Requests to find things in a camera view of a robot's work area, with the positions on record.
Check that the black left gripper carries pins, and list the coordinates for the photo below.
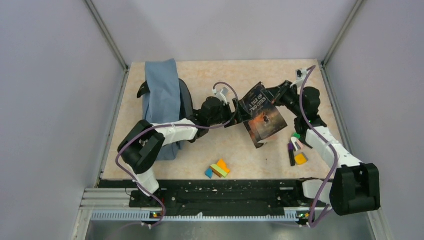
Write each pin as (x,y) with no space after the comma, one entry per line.
(235,117)

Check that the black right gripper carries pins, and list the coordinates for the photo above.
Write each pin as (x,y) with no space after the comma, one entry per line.
(275,94)

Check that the aluminium frame rail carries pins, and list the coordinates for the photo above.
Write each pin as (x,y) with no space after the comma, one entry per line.
(107,36)
(342,32)

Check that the dark brown bottom book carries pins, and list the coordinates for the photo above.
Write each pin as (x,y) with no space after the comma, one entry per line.
(265,118)

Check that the yellow grey sharpener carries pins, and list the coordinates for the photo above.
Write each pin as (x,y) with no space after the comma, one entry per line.
(300,159)

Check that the orange eraser block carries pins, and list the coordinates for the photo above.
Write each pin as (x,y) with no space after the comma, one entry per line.
(222,165)

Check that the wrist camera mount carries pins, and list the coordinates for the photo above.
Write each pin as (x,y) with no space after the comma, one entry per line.
(221,95)
(300,77)

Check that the green cap black marker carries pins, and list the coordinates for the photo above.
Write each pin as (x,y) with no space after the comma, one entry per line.
(298,137)

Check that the aluminium frame rail right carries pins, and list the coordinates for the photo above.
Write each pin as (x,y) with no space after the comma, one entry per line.
(342,32)

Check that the aluminium frame rail left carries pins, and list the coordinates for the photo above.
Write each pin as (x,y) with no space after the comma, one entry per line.
(107,36)

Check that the blue eraser wedge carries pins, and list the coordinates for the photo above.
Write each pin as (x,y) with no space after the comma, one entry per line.
(209,173)

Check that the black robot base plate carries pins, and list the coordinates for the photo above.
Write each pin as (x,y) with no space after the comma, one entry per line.
(218,198)

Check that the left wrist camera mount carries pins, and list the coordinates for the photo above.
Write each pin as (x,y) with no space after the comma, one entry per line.
(221,95)

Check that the blue student backpack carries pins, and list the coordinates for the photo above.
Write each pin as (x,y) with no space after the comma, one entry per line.
(169,98)

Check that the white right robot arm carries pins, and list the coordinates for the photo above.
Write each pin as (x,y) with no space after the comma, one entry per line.
(351,186)

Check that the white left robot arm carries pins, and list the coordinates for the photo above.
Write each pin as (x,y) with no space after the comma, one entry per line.
(141,147)

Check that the purple cap black marker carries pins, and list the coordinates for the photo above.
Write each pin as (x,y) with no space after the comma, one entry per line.
(291,154)

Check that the green brown eraser block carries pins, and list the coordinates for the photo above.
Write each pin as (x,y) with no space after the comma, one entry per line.
(218,171)

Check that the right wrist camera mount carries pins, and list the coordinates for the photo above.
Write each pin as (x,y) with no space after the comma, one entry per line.
(300,77)

